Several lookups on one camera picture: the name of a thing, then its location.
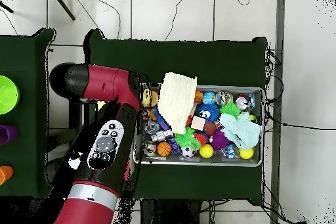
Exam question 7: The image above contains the lime green bowl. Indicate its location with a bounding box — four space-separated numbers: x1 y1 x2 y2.
0 75 20 116

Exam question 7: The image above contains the grey rounded stand base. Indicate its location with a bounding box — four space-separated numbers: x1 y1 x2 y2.
45 156 69 185

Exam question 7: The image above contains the black upright panel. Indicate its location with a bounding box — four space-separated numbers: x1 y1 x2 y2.
68 100 83 156

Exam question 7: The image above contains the cream waffle cloth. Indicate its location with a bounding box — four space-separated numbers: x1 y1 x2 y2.
157 72 198 135

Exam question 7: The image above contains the yellow ball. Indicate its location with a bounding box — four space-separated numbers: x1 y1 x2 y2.
199 143 215 159

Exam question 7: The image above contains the orange cup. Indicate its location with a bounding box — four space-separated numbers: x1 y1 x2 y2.
0 166 14 186

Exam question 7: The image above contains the shallow mesh bin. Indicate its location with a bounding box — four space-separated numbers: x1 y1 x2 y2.
133 83 265 168

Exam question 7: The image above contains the blue spiky ball with eyes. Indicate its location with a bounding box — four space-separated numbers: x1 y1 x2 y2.
195 102 221 123

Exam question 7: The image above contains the black tripod leg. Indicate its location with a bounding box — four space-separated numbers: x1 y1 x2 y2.
48 0 76 22
0 1 14 14

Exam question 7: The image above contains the mint waffle cloth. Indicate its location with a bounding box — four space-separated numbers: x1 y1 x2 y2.
219 111 261 150

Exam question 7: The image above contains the yellow plush duck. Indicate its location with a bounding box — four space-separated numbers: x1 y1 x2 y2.
142 88 159 108

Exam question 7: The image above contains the dark green side table cloth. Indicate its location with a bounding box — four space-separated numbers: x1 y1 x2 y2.
0 28 62 199

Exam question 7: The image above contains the globe print ball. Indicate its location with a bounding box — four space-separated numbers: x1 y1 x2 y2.
201 91 217 105

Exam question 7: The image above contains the small soccer ball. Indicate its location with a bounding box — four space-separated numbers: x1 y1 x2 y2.
181 145 196 158

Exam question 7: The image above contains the purple cup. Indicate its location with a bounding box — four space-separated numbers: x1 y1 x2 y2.
0 125 20 145

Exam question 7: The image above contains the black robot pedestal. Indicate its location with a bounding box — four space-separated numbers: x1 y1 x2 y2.
140 198 201 224

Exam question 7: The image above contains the green spiky ball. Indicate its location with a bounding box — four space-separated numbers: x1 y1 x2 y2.
219 102 242 118
174 126 201 150

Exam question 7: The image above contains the thin black floor cable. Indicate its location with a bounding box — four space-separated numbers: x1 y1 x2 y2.
264 118 336 131

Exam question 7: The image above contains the orange basketball toy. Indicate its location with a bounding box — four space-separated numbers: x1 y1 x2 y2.
156 141 173 158

